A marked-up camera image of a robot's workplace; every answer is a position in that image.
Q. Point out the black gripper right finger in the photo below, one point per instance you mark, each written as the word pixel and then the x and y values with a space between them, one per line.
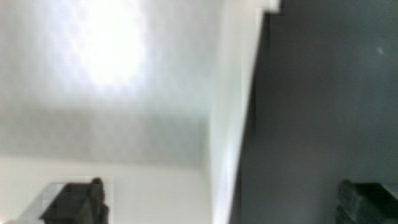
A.
pixel 367 204

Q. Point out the white drawer one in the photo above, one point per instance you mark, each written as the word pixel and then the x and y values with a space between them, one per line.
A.
pixel 126 81

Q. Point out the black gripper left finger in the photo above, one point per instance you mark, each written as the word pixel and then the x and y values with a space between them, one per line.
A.
pixel 79 207

